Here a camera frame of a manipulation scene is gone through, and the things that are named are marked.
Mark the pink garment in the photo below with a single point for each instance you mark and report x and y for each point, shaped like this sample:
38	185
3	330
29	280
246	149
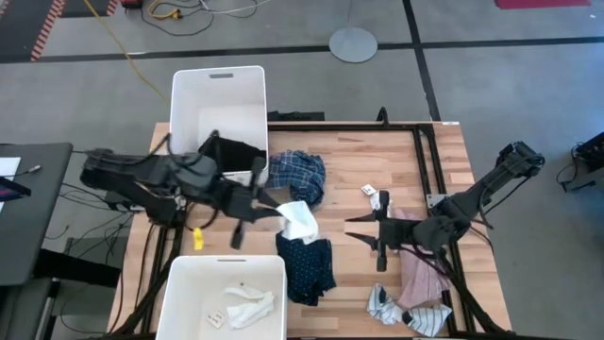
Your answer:
420	283

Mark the black desk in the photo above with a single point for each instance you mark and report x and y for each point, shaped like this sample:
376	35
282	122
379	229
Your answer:
33	222

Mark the black garment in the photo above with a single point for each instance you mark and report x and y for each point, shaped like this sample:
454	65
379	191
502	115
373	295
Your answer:
236	153

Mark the dark tablet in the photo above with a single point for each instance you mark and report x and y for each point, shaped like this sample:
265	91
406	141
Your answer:
11	188

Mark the blue plaid shirt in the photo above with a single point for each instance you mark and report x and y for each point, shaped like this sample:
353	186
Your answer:
297	172

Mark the silver mounting plate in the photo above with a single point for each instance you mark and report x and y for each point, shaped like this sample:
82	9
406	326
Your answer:
435	200

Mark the grey round floor disc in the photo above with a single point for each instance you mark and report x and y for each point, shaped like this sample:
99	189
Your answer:
353	45

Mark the white paper sheet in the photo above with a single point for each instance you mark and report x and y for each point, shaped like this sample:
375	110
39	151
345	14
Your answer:
8	166

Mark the yellow tag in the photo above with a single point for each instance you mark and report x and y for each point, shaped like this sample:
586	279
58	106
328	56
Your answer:
198	238

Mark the navy dotted garment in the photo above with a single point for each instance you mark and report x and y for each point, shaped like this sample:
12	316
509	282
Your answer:
307	269

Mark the black mat orange striped edge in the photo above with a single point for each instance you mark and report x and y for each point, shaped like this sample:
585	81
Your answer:
21	28

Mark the white plastic bin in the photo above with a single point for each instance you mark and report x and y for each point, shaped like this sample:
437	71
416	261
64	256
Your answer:
222	94
189	293

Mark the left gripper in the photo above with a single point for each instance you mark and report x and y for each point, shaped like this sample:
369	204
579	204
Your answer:
236	200

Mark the black aluminium table frame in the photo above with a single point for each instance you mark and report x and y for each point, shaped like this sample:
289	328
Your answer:
349	127

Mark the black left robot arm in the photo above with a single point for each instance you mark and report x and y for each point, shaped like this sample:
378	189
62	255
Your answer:
141	175

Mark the striped sock with black toe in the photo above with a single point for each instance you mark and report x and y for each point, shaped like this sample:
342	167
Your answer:
429	321

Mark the black power adapter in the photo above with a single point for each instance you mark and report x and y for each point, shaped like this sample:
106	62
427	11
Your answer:
113	202

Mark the white navy-striped sock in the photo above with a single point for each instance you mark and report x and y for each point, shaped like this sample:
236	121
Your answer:
380	306

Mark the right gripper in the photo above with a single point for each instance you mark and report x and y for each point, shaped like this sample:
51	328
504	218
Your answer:
396	231

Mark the red floor object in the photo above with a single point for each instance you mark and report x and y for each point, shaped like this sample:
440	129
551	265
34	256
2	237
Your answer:
131	3

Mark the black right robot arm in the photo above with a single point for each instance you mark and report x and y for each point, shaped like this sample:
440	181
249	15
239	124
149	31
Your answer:
491	181

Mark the magenta floor mat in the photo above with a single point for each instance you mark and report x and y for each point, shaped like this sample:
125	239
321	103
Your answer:
542	3

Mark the long white sock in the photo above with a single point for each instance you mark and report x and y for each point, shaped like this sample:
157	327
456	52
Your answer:
376	200

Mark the plain white sock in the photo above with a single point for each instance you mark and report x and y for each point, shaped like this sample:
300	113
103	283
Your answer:
297	222
247	311

